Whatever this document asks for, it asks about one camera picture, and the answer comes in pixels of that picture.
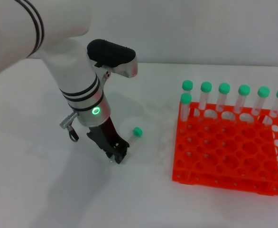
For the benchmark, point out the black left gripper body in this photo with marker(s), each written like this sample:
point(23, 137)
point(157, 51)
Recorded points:
point(105, 135)

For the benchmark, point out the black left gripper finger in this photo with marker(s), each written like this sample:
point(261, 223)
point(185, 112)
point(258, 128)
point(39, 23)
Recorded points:
point(121, 153)
point(109, 154)

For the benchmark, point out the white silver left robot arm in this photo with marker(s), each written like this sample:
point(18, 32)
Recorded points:
point(77, 78)

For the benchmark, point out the orange test tube rack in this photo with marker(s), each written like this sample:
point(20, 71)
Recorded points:
point(226, 156)

